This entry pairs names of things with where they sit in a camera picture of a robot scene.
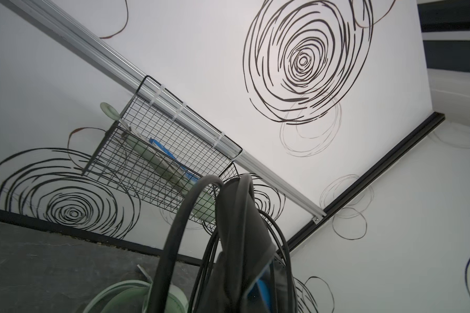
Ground black wire basket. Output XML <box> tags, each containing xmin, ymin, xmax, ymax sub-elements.
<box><xmin>83</xmin><ymin>75</ymin><xmax>239</xmax><ymax>213</ymax></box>

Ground black and blue headphones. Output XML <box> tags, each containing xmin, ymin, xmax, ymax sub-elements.
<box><xmin>147</xmin><ymin>173</ymin><xmax>297</xmax><ymax>312</ymax></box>

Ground right corner frame post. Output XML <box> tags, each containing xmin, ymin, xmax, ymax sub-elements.
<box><xmin>287</xmin><ymin>112</ymin><xmax>445</xmax><ymax>251</ymax></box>

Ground mint green headphones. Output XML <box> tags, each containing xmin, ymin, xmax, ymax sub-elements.
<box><xmin>82</xmin><ymin>264</ymin><xmax>189</xmax><ymax>313</ymax></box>

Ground aluminium wall rail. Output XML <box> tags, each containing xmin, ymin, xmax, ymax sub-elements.
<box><xmin>10</xmin><ymin>1</ymin><xmax>326</xmax><ymax>220</ymax></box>

